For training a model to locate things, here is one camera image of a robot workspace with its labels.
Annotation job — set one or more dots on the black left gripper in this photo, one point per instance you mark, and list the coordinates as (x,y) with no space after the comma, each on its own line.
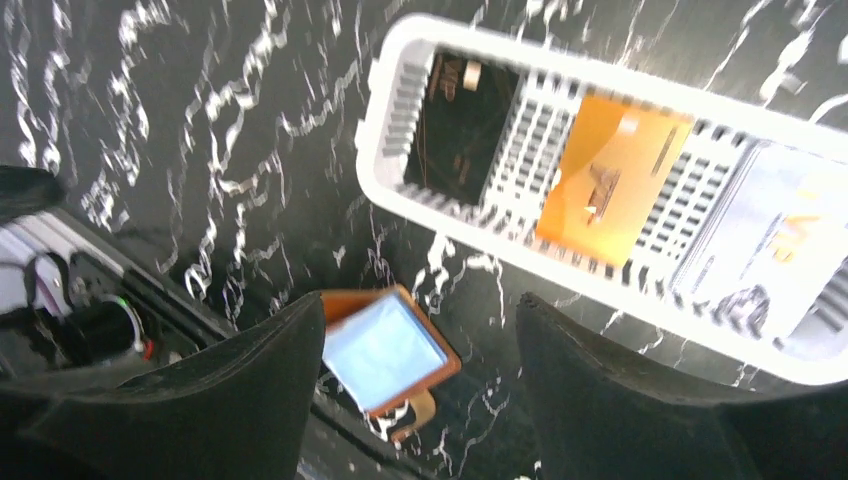
(75,309)

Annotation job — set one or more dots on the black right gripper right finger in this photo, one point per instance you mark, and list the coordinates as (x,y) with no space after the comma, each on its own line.
(603,411)

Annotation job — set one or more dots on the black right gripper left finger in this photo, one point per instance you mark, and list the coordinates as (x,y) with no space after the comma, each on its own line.
(235,410)

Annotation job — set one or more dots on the brown leather card holder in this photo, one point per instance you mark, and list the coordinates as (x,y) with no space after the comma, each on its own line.
(386,353)

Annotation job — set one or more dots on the black credit card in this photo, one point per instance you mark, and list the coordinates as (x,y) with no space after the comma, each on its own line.
(466,105)

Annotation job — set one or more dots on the white credit card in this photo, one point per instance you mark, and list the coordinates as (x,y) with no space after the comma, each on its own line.
(774,240)

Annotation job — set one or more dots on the orange credit card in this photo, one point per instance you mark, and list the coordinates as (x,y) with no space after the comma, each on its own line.
(615,162)

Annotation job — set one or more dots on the white plastic basket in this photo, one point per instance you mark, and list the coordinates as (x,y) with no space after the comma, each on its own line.
(539,123)

